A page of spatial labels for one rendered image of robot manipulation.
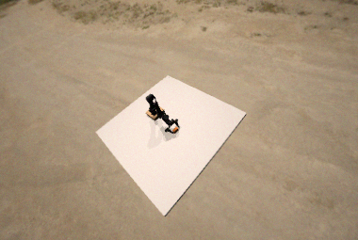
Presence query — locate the orange block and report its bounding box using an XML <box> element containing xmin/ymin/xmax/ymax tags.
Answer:
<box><xmin>172</xmin><ymin>127</ymin><xmax>179</xmax><ymax>134</ymax></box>

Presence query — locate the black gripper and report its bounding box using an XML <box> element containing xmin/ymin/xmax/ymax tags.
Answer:
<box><xmin>165</xmin><ymin>119</ymin><xmax>180</xmax><ymax>134</ymax></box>

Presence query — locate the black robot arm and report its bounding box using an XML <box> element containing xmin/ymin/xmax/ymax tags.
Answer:
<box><xmin>145</xmin><ymin>93</ymin><xmax>174</xmax><ymax>126</ymax></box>

